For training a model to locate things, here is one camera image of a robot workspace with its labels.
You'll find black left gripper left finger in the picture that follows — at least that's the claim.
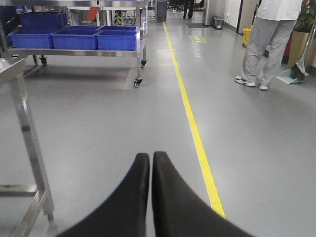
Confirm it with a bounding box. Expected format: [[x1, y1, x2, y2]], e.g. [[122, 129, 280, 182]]
[[59, 153, 150, 237]]

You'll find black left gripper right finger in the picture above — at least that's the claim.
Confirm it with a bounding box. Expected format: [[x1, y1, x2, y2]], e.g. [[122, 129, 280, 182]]
[[152, 151, 250, 237]]

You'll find blue bin front right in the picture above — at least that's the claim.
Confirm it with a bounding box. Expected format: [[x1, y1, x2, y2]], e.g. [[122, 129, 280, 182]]
[[96, 30, 137, 51]]

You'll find teal dustpan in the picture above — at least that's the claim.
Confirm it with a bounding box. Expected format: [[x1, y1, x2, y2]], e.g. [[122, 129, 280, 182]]
[[276, 58, 309, 84]]

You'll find blue bin front middle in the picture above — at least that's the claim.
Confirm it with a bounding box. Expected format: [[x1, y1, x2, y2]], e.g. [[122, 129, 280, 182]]
[[51, 29, 100, 50]]

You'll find steel table near left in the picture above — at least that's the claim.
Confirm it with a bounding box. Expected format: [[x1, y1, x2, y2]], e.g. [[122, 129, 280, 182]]
[[0, 57, 54, 237]]

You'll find yellow mop bucket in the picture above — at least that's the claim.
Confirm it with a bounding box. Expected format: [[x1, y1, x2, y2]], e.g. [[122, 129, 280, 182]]
[[242, 28, 252, 47]]

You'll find steel trash can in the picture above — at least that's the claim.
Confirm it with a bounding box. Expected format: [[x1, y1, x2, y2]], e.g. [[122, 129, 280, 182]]
[[213, 16, 225, 30]]

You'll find blue bin front left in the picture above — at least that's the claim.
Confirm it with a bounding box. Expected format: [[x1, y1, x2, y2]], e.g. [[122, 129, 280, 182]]
[[9, 29, 59, 49]]

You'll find tall blue bin back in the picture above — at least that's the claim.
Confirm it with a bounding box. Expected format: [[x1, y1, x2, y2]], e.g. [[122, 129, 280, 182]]
[[19, 12, 68, 30]]

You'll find person in grey trousers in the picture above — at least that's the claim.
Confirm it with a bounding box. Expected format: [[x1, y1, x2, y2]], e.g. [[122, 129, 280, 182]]
[[235, 0, 303, 90]]

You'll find potted plant gold planter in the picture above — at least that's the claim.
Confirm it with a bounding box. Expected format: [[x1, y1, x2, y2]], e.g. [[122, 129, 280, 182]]
[[288, 0, 316, 68]]

